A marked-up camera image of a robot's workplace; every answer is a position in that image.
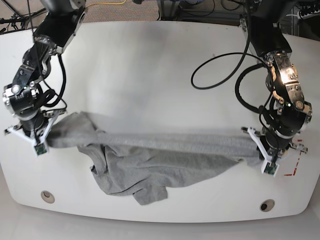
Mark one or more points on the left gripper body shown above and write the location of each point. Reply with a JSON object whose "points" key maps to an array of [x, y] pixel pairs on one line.
{"points": [[271, 146]]}

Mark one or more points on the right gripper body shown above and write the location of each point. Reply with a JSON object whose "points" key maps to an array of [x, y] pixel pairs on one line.
{"points": [[36, 130]]}

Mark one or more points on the grey T-shirt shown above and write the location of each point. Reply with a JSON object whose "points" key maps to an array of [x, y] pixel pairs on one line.
{"points": [[145, 165]]}

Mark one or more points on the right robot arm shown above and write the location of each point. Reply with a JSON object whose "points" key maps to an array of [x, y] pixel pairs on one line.
{"points": [[24, 97]]}

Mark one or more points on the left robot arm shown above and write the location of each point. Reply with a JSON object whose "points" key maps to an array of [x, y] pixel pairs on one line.
{"points": [[286, 112]]}

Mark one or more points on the red tape rectangle marking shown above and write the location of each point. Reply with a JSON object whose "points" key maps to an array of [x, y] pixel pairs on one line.
{"points": [[296, 165]]}

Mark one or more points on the black tripod legs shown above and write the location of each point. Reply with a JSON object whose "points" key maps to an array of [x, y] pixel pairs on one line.
{"points": [[18, 22]]}

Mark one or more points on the white power strip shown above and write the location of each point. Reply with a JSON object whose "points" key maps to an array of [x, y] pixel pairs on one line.
{"points": [[308, 12]]}

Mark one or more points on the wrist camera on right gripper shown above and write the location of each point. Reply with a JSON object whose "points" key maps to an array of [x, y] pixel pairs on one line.
{"points": [[41, 148]]}

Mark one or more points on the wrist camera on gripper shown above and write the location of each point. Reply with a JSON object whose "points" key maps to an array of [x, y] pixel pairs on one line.
{"points": [[269, 168], [41, 148]]}

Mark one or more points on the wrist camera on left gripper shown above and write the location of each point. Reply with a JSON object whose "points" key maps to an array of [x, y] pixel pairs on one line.
{"points": [[269, 168]]}

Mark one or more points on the right table cable grommet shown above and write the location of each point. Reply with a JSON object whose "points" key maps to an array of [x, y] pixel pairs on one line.
{"points": [[267, 205]]}

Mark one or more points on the table cable grommet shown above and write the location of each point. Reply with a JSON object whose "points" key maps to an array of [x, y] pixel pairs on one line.
{"points": [[47, 197], [267, 205]]}

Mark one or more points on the left table cable grommet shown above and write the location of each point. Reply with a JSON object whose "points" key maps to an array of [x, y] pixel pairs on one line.
{"points": [[47, 197]]}

